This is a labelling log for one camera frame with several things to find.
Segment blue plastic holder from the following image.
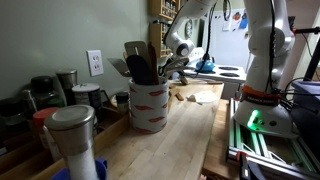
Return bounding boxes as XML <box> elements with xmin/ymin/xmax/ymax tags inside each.
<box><xmin>49</xmin><ymin>158</ymin><xmax>108</xmax><ymax>180</ymax></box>

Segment black tripod stand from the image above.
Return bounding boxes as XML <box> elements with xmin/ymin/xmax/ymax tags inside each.
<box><xmin>292</xmin><ymin>26</ymin><xmax>320</xmax><ymax>83</ymax></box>

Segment metal serving spoon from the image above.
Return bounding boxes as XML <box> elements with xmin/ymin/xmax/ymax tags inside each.
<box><xmin>165</xmin><ymin>57</ymin><xmax>190</xmax><ymax>73</ymax></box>

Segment dark glass jar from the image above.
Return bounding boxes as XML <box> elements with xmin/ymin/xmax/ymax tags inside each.
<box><xmin>0</xmin><ymin>96</ymin><xmax>31</xmax><ymax>134</ymax></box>

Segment metal turner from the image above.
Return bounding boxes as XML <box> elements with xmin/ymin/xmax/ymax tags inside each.
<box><xmin>107</xmin><ymin>57</ymin><xmax>133</xmax><ymax>78</ymax></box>

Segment red lid spice jar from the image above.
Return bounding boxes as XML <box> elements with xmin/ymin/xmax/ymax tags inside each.
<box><xmin>32</xmin><ymin>106</ymin><xmax>63</xmax><ymax>161</ymax></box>

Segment dark brown wooden spoon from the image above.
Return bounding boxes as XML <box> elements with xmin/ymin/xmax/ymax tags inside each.
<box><xmin>147</xmin><ymin>42</ymin><xmax>160</xmax><ymax>85</ymax></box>

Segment paper note red picture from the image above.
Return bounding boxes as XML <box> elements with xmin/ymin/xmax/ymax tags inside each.
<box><xmin>231</xmin><ymin>11</ymin><xmax>243</xmax><ymax>33</ymax></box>

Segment white refrigerator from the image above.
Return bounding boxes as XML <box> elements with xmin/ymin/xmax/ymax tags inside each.
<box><xmin>201</xmin><ymin>8</ymin><xmax>254</xmax><ymax>73</ymax></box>

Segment blue paper note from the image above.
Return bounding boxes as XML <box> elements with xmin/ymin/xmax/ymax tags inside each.
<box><xmin>238</xmin><ymin>16</ymin><xmax>250</xmax><ymax>30</ymax></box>

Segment grey blue equipment box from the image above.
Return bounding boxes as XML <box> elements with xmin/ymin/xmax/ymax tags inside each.
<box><xmin>290</xmin><ymin>79</ymin><xmax>320</xmax><ymax>161</ymax></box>

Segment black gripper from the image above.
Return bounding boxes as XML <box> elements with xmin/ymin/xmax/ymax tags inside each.
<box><xmin>162</xmin><ymin>54</ymin><xmax>186</xmax><ymax>80</ymax></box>

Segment wooden rice paddle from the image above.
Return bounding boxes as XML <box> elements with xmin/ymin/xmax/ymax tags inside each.
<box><xmin>168</xmin><ymin>85</ymin><xmax>181</xmax><ymax>98</ymax></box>

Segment round wall clock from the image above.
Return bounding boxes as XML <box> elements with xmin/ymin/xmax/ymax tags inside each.
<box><xmin>184</xmin><ymin>18</ymin><xmax>194</xmax><ymax>39</ymax></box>

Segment glass salt shaker steel lid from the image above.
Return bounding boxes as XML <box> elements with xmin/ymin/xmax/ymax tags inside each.
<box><xmin>44</xmin><ymin>104</ymin><xmax>101</xmax><ymax>180</ymax></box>

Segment white paper towel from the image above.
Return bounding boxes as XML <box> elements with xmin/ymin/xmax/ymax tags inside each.
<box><xmin>186</xmin><ymin>90</ymin><xmax>219</xmax><ymax>106</ymax></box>

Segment black cable bundle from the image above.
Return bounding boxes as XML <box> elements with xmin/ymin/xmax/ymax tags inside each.
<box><xmin>276</xmin><ymin>76</ymin><xmax>320</xmax><ymax>105</ymax></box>

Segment white electrical outlet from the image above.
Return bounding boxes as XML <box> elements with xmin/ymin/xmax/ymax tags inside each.
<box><xmin>85</xmin><ymin>49</ymin><xmax>105</xmax><ymax>78</ymax></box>

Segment aluminium profile frame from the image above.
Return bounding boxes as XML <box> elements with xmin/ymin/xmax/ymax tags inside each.
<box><xmin>226</xmin><ymin>98</ymin><xmax>320</xmax><ymax>180</ymax></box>

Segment black lid green jar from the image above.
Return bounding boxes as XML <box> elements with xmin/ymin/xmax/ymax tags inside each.
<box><xmin>30</xmin><ymin>75</ymin><xmax>66</xmax><ymax>109</ymax></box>

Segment red black clamp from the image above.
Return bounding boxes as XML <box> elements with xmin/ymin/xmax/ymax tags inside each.
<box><xmin>238</xmin><ymin>152</ymin><xmax>268</xmax><ymax>180</ymax></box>

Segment white crock red peppers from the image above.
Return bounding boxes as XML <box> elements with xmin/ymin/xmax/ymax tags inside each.
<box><xmin>128</xmin><ymin>77</ymin><xmax>171</xmax><ymax>135</ymax></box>

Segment small black lid jar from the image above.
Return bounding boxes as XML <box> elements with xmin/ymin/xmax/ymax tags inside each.
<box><xmin>115</xmin><ymin>90</ymin><xmax>130</xmax><ymax>115</ymax></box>

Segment white lid black label jar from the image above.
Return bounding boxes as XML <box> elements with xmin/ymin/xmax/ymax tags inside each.
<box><xmin>71</xmin><ymin>83</ymin><xmax>103</xmax><ymax>124</ymax></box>

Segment wooden tray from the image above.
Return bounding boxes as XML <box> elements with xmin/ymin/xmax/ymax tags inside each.
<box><xmin>0</xmin><ymin>106</ymin><xmax>131</xmax><ymax>180</ymax></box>

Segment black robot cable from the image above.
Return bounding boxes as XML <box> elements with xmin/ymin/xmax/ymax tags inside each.
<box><xmin>193</xmin><ymin>0</ymin><xmax>218</xmax><ymax>79</ymax></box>

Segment white paper note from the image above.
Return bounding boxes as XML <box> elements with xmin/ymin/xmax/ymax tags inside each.
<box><xmin>222</xmin><ymin>13</ymin><xmax>233</xmax><ymax>32</ymax></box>

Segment blue kettle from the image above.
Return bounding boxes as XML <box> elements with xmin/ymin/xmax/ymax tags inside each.
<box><xmin>194</xmin><ymin>53</ymin><xmax>216</xmax><ymax>74</ymax></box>

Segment steel lid pepper grinder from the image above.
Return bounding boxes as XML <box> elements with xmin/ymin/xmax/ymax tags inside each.
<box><xmin>55</xmin><ymin>68</ymin><xmax>78</xmax><ymax>107</ymax></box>

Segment white electric stove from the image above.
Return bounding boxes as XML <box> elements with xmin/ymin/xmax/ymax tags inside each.
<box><xmin>181</xmin><ymin>46</ymin><xmax>248</xmax><ymax>101</ymax></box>

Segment grey slotted turner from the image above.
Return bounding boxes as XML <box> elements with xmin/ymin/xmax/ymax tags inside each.
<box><xmin>124</xmin><ymin>40</ymin><xmax>153</xmax><ymax>68</ymax></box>

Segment black plastic spatula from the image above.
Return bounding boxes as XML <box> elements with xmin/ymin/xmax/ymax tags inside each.
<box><xmin>125</xmin><ymin>54</ymin><xmax>154</xmax><ymax>86</ymax></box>

